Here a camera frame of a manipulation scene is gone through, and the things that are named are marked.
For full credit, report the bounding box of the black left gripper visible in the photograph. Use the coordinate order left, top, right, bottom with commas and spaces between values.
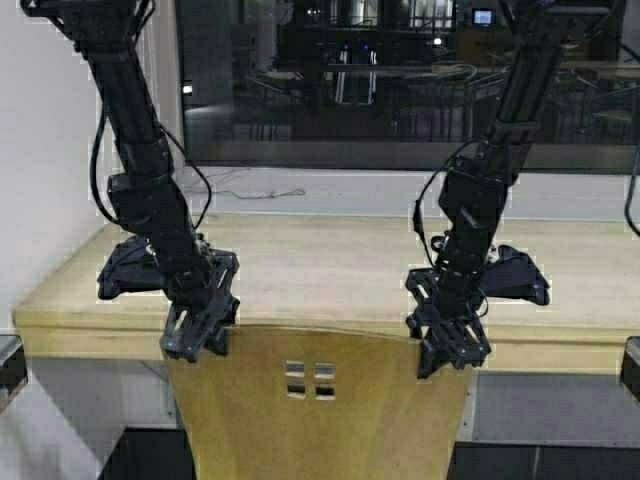
160, 248, 240, 363

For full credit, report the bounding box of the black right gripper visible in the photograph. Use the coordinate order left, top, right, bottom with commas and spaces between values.
405, 268, 491, 379

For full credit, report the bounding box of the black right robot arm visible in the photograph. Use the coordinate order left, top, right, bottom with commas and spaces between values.
405, 1, 621, 379

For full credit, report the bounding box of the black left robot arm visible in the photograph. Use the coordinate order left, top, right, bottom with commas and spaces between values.
20, 1, 239, 363

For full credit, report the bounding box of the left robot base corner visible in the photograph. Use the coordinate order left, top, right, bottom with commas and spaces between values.
0, 334, 28, 412

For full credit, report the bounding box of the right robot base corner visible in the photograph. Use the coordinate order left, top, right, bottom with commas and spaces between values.
619, 336, 640, 401

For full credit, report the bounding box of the long wooden counter table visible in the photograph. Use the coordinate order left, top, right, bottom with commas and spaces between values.
13, 214, 639, 374

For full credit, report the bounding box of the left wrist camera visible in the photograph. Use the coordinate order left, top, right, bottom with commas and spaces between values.
97, 236, 164, 300

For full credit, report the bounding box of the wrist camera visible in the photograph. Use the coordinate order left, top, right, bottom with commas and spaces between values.
97, 236, 164, 300
480, 245, 550, 306

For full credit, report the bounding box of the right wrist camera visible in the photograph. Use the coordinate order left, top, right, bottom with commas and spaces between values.
480, 245, 550, 306

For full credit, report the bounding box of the thin cable on windowsill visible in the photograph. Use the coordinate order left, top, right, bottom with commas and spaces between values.
209, 169, 307, 201

